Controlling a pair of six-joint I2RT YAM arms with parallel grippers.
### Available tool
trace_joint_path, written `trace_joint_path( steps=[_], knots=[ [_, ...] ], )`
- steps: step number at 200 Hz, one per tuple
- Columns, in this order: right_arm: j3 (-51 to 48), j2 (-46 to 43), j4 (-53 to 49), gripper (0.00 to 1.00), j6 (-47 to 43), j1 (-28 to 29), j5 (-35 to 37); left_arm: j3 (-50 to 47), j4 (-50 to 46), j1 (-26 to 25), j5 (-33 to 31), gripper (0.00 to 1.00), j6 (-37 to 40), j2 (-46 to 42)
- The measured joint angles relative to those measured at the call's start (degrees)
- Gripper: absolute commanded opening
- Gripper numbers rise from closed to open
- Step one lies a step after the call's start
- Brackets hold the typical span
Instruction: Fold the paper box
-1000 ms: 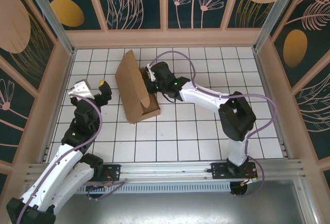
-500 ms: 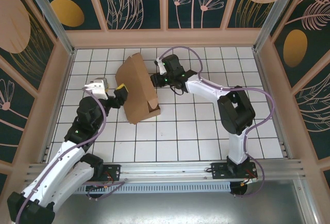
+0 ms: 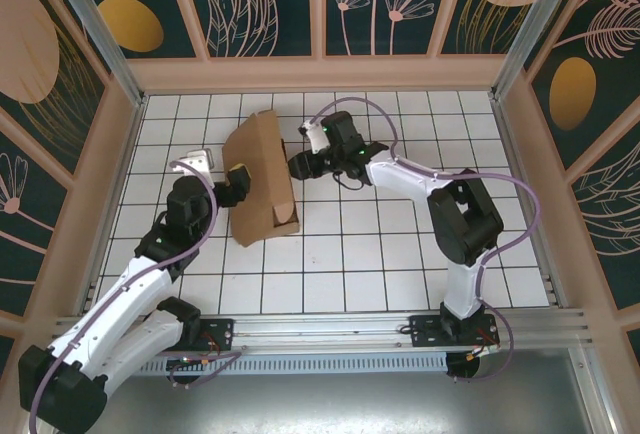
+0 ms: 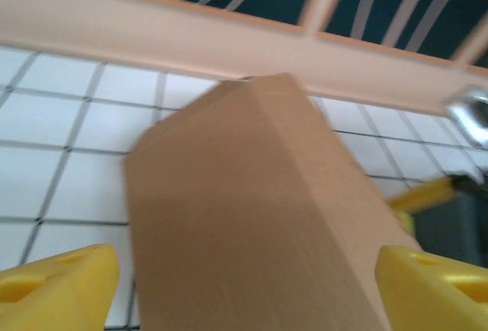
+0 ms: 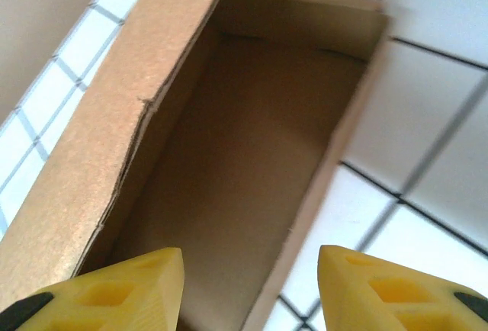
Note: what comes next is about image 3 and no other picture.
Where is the brown cardboard paper box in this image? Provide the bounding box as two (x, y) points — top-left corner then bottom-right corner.
(221, 109), (301, 249)

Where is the teal floral wall panel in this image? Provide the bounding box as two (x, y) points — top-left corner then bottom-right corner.
(0, 106), (71, 318)
(324, 0), (464, 58)
(74, 0), (207, 60)
(438, 0), (551, 58)
(569, 118), (640, 313)
(179, 0), (321, 59)
(0, 0), (110, 180)
(522, 0), (640, 175)

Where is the aluminium table side rail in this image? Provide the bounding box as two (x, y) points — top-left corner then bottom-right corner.
(492, 96), (569, 308)
(74, 96), (147, 318)

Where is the slotted grey cable duct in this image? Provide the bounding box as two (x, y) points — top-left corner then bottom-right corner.
(134, 352), (449, 376)

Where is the aluminium table edge rail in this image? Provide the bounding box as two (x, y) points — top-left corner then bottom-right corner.
(47, 306), (594, 355)

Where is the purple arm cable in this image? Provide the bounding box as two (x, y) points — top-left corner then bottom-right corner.
(309, 96), (545, 385)
(27, 159), (246, 434)

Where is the aluminium corner post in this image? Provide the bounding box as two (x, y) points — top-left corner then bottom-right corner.
(42, 0), (147, 108)
(491, 0), (599, 101)

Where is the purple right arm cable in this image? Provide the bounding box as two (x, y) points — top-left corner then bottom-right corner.
(309, 96), (545, 385)

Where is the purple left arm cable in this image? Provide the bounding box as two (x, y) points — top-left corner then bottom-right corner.
(27, 159), (246, 434)

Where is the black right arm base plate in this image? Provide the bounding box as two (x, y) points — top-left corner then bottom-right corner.
(408, 314), (501, 350)

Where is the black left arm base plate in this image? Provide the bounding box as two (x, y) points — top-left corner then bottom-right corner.
(184, 317), (236, 353)

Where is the grey sheet metal panel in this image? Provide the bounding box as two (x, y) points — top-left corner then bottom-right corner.
(24, 346), (619, 434)

